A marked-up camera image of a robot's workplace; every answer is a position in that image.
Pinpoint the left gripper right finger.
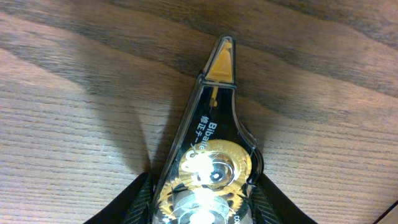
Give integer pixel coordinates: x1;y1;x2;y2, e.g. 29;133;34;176
249;174;317;224

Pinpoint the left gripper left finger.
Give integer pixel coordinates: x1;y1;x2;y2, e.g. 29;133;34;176
85;172;154;224

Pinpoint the left black cable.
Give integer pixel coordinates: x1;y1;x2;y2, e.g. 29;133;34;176
373;199;398;224

